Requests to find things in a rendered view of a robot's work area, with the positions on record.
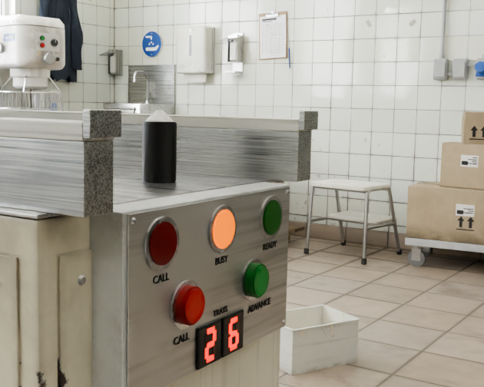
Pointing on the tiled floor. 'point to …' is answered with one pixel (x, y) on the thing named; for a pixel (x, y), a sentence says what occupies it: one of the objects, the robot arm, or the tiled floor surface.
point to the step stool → (354, 211)
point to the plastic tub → (317, 339)
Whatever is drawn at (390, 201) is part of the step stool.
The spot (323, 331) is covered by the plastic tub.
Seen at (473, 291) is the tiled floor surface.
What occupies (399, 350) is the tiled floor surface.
